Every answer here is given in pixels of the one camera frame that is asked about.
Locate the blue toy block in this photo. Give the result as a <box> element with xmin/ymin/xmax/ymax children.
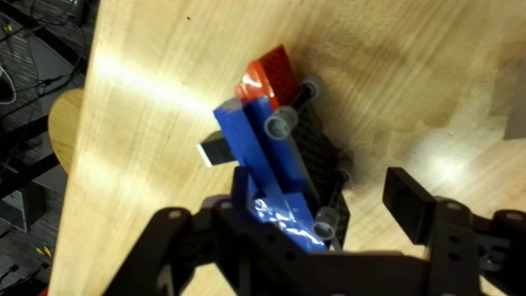
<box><xmin>195</xmin><ymin>44</ymin><xmax>353</xmax><ymax>253</ymax></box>

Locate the round wooden stool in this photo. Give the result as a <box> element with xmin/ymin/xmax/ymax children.
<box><xmin>47</xmin><ymin>87</ymin><xmax>86</xmax><ymax>176</ymax></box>

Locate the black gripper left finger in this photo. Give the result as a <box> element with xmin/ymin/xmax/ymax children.
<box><xmin>100</xmin><ymin>166</ymin><xmax>308</xmax><ymax>296</ymax></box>

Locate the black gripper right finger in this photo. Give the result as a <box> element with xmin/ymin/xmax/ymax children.
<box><xmin>382</xmin><ymin>166</ymin><xmax>526</xmax><ymax>296</ymax></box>

